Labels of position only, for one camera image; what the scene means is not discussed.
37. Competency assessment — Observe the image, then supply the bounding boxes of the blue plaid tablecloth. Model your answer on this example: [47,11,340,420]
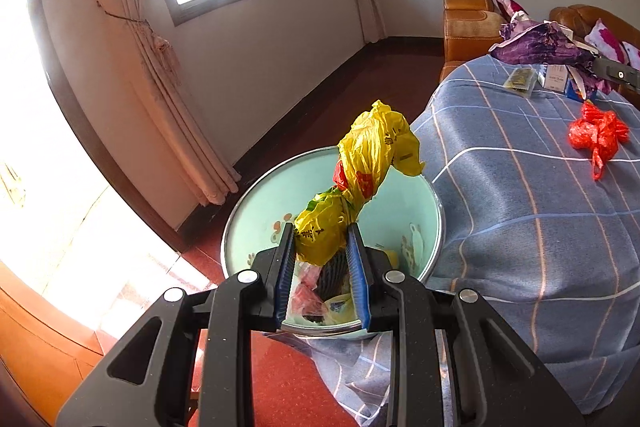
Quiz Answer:
[287,53,640,427]

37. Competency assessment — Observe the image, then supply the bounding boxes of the small yellow green packet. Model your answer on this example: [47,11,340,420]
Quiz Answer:
[502,68,537,98]

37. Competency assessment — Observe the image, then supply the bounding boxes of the purple plastic bag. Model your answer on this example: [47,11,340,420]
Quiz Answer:
[489,19,613,100]

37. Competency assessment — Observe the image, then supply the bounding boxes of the brown leather armchair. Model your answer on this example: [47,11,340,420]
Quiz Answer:
[442,0,511,82]

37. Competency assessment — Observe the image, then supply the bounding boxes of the light green bin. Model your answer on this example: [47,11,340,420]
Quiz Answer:
[220,146,447,340]

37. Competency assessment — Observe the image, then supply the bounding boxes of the brown leather sofa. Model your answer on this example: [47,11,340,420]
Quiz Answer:
[549,4,640,72]

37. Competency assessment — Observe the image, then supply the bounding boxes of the red plastic bag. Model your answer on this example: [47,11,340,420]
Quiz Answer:
[567,101,631,182]

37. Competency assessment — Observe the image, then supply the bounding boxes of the pink floral cloth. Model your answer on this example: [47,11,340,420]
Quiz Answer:
[487,0,528,25]

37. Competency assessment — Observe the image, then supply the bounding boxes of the pink floral pillow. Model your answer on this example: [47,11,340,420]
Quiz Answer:
[584,19,632,68]

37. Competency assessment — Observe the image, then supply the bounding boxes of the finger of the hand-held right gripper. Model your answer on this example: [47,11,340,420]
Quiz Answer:
[592,57,640,95]

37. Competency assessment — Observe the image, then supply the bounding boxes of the white blue milk carton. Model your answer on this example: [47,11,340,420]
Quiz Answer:
[536,63,586,102]

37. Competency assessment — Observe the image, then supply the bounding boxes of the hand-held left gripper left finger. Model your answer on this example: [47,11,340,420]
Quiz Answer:
[56,222,297,427]

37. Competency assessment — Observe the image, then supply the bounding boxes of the pink plastic bag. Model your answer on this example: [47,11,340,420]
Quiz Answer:
[290,264,328,318]

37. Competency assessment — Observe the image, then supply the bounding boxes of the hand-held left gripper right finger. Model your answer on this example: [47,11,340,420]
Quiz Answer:
[346,223,586,427]

